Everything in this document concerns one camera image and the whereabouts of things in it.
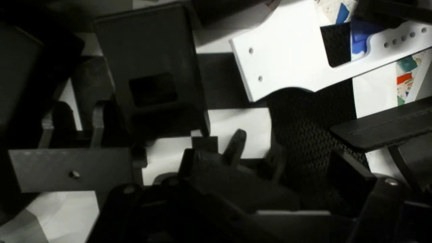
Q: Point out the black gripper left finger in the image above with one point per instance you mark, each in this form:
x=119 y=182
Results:
x=130 y=211

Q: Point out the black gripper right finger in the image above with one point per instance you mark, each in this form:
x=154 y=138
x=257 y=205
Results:
x=382 y=211

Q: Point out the gray metal tool drawer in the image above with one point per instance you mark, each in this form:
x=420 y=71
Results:
x=234 y=28

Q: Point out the black flat slab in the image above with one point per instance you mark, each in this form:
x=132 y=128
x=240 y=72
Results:
x=382 y=124

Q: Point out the gray flat bar with hole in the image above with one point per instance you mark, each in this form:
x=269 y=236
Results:
x=45 y=169

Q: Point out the black textured pad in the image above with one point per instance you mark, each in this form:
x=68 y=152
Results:
x=311 y=136

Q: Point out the white box with colour print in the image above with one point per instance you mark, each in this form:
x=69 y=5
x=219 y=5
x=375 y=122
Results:
x=405 y=83

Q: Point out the white flat plate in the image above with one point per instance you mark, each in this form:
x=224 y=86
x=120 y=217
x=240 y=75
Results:
x=243 y=126

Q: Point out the black box part with hole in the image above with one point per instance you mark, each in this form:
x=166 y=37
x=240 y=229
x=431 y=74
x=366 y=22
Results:
x=153 y=55

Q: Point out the blue plastic piece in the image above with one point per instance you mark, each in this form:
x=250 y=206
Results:
x=359 y=36

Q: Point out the white box with labels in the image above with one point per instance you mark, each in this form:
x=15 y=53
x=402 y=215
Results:
x=292 y=55

